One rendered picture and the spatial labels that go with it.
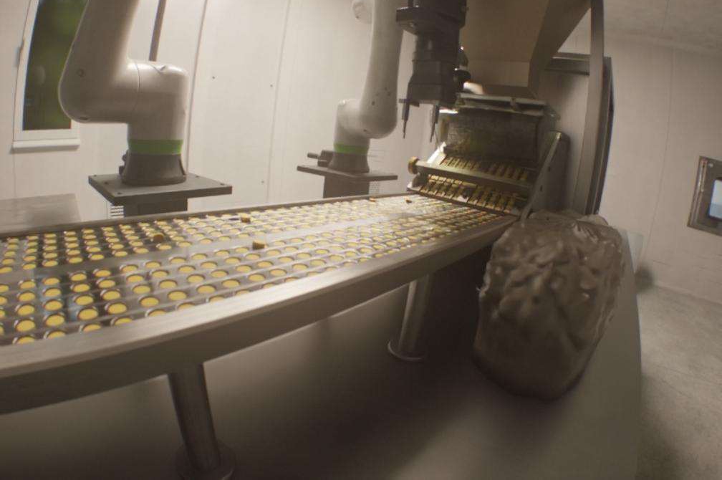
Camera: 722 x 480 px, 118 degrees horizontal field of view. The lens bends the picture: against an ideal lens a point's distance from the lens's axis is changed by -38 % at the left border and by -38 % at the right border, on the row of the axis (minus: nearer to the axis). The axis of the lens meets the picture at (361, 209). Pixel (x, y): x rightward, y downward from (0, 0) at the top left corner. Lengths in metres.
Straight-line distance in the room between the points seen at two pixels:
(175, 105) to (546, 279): 0.69
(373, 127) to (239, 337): 0.89
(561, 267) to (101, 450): 0.44
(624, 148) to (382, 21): 3.53
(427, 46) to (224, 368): 0.52
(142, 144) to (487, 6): 0.72
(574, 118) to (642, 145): 3.37
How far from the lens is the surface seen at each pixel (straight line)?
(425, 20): 0.54
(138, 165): 0.75
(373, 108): 1.03
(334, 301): 0.24
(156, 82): 0.72
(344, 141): 1.18
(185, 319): 0.18
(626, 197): 4.26
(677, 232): 4.36
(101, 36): 0.66
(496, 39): 0.73
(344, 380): 0.39
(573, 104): 0.93
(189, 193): 0.70
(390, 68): 1.06
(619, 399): 0.49
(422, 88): 0.57
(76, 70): 0.67
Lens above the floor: 1.05
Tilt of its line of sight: 12 degrees down
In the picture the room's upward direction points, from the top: 7 degrees clockwise
